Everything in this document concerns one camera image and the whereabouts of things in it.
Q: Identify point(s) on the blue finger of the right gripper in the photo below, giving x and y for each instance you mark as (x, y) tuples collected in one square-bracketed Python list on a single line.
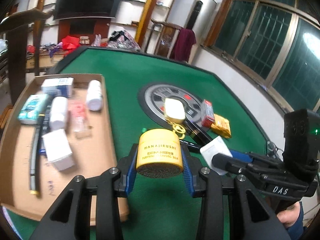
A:
[(241, 156)]

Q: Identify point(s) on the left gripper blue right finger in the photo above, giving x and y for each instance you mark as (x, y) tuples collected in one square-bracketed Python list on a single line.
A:
[(195, 180)]

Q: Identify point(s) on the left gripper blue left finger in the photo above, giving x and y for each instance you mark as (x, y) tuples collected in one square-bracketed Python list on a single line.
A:
[(127, 173)]

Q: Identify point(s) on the yellow balm jar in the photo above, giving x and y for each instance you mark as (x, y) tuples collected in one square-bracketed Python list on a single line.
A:
[(159, 154)]

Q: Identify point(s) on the black marker purple cap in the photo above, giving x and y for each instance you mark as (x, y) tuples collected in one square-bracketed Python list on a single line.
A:
[(192, 147)]

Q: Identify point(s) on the black marker green cap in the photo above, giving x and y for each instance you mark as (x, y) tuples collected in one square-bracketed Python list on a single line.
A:
[(198, 135)]

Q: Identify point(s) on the clear pack red item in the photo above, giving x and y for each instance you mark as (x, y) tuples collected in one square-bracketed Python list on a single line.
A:
[(79, 119)]

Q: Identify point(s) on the small white barcode box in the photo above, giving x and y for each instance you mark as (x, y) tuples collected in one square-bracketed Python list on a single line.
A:
[(58, 150)]

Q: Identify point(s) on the white bottle green label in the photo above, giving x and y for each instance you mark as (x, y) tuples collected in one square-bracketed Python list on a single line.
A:
[(94, 97)]

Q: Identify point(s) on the white gold keychain case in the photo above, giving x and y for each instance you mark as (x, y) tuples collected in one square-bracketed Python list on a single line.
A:
[(175, 115)]

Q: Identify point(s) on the black marker blue cap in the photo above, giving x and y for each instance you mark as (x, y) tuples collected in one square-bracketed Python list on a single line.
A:
[(45, 130)]

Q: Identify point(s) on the white plastic bottle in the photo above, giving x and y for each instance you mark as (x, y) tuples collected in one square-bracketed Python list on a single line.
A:
[(58, 113)]

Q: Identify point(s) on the black marker yellow caps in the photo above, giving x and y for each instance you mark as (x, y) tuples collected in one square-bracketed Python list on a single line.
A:
[(34, 184)]

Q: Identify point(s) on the white and blue medicine box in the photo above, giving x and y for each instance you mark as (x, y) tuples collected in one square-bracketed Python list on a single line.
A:
[(58, 86)]

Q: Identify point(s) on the teal tissue pack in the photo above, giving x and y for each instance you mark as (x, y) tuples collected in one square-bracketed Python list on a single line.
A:
[(32, 108)]

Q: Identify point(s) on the person's right hand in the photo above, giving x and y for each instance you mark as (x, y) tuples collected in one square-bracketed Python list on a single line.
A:
[(289, 216)]

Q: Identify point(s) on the eyeglasses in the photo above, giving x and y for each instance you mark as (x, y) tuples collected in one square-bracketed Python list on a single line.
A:
[(273, 151)]

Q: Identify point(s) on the yellow snack packet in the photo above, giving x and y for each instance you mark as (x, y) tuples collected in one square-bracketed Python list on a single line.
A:
[(221, 126)]

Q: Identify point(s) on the round table centre console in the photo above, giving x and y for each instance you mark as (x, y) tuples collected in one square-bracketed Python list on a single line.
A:
[(163, 101)]

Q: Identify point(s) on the cardboard tray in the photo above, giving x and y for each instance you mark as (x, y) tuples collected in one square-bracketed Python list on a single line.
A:
[(92, 156)]

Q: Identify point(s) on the patterned clothes pile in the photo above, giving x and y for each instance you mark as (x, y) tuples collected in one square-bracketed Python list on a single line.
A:
[(122, 40)]

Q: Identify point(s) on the window with green grille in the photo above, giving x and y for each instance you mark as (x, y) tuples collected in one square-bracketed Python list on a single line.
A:
[(275, 43)]

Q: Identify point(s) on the maroon cloth on chair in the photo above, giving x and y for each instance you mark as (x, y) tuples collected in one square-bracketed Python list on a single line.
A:
[(183, 45)]

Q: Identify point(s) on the red bag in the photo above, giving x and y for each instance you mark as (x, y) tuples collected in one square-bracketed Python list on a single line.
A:
[(70, 43)]

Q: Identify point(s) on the silver standing air conditioner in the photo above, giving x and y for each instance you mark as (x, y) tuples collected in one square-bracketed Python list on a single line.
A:
[(199, 17)]

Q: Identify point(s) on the black television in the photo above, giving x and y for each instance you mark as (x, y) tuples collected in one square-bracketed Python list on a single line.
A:
[(66, 9)]

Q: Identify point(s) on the dark wooden chair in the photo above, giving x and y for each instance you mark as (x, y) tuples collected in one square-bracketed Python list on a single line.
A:
[(16, 27)]

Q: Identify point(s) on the wooden chair by wall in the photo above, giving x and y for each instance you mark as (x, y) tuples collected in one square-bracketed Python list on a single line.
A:
[(165, 41)]

